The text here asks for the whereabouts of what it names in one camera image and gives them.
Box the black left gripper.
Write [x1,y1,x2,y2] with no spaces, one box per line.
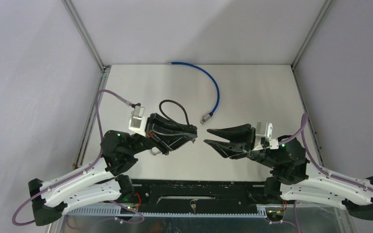
[127,113,197,155]

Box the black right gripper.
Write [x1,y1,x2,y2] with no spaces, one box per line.
[202,123,277,168]

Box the brass padlock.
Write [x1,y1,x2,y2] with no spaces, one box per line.
[150,148,162,156]

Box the black cable lock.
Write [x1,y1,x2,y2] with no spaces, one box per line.
[158,99,191,128]

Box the blue cable lock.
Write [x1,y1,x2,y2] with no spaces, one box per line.
[166,62,221,126]

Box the padlock key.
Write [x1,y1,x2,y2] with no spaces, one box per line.
[190,200,196,215]

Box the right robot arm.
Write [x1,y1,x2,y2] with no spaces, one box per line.
[205,121,373,220]

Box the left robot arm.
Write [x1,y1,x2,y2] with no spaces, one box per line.
[28,113,197,226]

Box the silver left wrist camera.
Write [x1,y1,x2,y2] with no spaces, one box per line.
[128,105,147,136]

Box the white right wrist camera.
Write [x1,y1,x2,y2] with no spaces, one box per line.
[253,121,279,151]

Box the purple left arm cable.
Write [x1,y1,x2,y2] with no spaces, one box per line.
[12,89,145,226]

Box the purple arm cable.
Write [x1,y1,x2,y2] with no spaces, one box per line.
[12,89,145,226]
[278,112,373,233]

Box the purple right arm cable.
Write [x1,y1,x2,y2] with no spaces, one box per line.
[278,112,373,233]

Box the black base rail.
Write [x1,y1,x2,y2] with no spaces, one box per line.
[116,179,285,215]

